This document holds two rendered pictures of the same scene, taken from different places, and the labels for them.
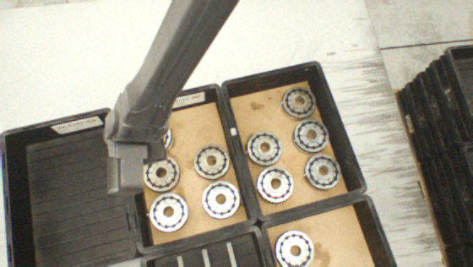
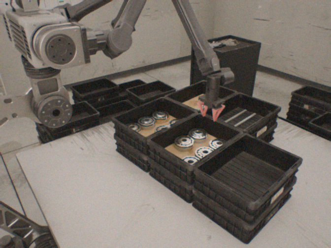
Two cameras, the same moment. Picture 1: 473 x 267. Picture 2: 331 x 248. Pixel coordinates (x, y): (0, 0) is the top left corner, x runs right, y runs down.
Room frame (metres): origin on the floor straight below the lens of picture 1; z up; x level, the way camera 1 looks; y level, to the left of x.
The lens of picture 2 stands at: (0.78, 1.15, 1.69)
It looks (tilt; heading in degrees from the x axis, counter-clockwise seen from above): 30 degrees down; 248
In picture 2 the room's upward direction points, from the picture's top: straight up
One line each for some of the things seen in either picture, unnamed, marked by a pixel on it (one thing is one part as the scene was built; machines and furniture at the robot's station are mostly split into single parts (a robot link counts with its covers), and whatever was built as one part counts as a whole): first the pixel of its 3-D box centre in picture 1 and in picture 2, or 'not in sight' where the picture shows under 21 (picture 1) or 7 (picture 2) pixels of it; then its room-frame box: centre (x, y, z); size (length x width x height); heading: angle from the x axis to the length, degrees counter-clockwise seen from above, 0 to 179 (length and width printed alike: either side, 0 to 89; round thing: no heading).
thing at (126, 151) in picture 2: not in sight; (155, 139); (0.30, -0.15, 0.76); 0.40 x 0.30 x 0.12; 21
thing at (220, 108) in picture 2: not in sight; (213, 110); (0.16, 0.21, 1.10); 0.07 x 0.07 x 0.09; 21
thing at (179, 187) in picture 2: not in sight; (194, 163); (0.19, 0.13, 0.76); 0.40 x 0.30 x 0.12; 21
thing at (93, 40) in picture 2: not in sight; (89, 41); (0.64, 0.18, 1.45); 0.09 x 0.08 x 0.12; 104
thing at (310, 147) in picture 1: (311, 135); (146, 121); (0.33, -0.23, 0.86); 0.10 x 0.10 x 0.01
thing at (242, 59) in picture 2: not in sight; (222, 81); (-0.99, -1.41, 0.45); 0.60 x 0.45 x 0.90; 14
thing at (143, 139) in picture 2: (290, 135); (155, 116); (0.30, -0.15, 0.92); 0.40 x 0.30 x 0.02; 21
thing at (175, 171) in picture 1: (161, 172); (205, 153); (0.17, 0.19, 0.86); 0.10 x 0.10 x 0.01
